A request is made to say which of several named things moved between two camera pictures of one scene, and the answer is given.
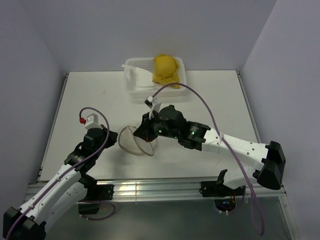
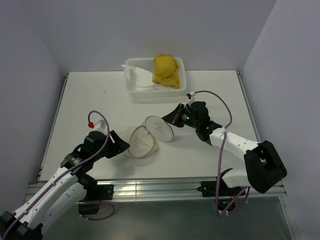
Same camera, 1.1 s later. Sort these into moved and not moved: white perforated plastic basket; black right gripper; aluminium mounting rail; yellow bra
Moved: black right gripper
Not moved: aluminium mounting rail; yellow bra; white perforated plastic basket
